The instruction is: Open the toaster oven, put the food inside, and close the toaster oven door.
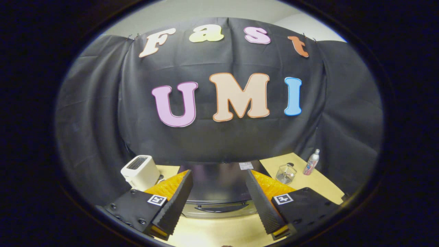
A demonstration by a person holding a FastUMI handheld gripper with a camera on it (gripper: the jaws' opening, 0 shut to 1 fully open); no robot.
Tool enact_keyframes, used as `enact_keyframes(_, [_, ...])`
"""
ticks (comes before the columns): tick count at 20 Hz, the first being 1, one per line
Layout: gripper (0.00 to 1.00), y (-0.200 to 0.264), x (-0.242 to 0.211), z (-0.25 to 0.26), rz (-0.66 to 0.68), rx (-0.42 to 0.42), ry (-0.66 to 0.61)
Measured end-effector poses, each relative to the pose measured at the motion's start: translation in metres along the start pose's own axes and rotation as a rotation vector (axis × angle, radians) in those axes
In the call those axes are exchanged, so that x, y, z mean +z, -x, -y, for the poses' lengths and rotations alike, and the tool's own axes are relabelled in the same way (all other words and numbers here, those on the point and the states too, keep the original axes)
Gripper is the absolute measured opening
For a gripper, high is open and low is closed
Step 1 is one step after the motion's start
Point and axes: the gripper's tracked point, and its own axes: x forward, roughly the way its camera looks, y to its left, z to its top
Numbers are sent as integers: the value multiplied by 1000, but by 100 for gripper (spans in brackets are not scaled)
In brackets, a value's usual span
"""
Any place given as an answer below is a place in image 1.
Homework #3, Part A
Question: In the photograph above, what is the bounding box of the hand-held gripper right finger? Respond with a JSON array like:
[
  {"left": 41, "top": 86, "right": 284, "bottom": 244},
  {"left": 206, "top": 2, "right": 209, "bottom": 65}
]
[{"left": 246, "top": 169, "right": 340, "bottom": 240}]

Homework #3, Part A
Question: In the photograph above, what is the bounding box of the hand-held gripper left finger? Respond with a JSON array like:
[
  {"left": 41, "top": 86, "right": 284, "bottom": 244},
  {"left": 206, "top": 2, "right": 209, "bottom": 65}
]
[{"left": 105, "top": 170, "right": 193, "bottom": 240}]

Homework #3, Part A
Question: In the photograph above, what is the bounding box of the black toaster oven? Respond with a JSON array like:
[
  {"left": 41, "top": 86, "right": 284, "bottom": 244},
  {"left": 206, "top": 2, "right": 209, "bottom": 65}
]
[{"left": 177, "top": 161, "right": 271, "bottom": 219}]

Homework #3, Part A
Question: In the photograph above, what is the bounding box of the white pop-up toaster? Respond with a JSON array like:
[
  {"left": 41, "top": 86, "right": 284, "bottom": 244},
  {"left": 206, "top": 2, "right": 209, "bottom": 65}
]
[{"left": 120, "top": 155, "right": 161, "bottom": 191}]

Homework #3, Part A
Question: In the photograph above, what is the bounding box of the clear glass jar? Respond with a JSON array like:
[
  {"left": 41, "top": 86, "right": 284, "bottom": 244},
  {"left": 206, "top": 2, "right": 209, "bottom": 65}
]
[{"left": 275, "top": 163, "right": 297, "bottom": 185}]

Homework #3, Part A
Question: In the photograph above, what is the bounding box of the small bottle with pink label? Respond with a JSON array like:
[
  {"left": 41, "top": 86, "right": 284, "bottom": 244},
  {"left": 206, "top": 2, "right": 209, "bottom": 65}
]
[{"left": 303, "top": 149, "right": 320, "bottom": 176}]

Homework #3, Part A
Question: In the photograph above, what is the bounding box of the black backdrop cloth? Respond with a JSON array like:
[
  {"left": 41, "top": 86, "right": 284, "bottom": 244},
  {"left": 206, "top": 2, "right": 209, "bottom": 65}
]
[{"left": 55, "top": 17, "right": 384, "bottom": 206}]

